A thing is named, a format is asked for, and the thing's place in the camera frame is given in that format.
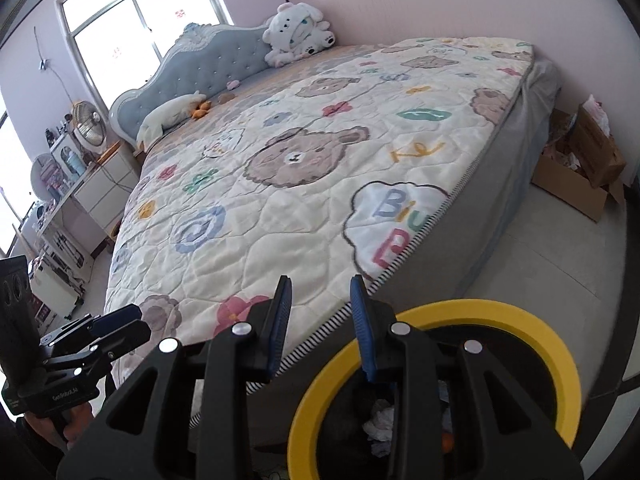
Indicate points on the yellow rimmed black trash bin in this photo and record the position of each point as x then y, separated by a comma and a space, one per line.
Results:
500, 320

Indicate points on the white suitcase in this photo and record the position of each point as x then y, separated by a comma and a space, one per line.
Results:
52, 285

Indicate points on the white desktop organizer cabinet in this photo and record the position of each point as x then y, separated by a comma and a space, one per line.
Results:
62, 152

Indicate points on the brown cardboard box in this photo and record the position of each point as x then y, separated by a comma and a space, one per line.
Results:
575, 185

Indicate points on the round vanity mirror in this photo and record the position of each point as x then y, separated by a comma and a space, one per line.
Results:
44, 175

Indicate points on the blue water bottle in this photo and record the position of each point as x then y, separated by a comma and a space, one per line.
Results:
76, 164

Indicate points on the person's left forearm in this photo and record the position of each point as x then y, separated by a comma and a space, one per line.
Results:
25, 460

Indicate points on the side window with grey frame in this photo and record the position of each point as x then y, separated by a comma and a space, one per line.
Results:
7, 185

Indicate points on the large window with grey frame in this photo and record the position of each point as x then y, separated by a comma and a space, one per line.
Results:
140, 20

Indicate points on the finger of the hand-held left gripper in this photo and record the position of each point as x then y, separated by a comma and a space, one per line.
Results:
127, 337
117, 316

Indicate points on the small pink plush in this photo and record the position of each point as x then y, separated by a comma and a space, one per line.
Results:
233, 84

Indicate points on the bed with blue tufted headboard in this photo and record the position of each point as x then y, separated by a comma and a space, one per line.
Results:
210, 65

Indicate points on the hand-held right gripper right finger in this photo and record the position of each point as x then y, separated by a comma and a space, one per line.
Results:
362, 325

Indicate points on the white desk fan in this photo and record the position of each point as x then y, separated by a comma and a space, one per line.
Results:
90, 125

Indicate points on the white drawer cabinet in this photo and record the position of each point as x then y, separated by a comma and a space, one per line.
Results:
107, 190

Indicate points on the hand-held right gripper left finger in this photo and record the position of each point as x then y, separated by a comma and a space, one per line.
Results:
280, 320

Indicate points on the white goose plush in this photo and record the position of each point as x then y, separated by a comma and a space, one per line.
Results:
165, 115

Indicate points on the small brown plush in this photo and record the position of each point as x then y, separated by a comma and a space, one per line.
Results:
227, 97

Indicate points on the white vanity desk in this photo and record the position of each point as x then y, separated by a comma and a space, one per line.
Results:
60, 225

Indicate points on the person's left hand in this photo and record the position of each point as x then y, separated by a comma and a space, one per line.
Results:
84, 422

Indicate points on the white plush dog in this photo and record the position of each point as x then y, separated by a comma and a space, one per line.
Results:
295, 35

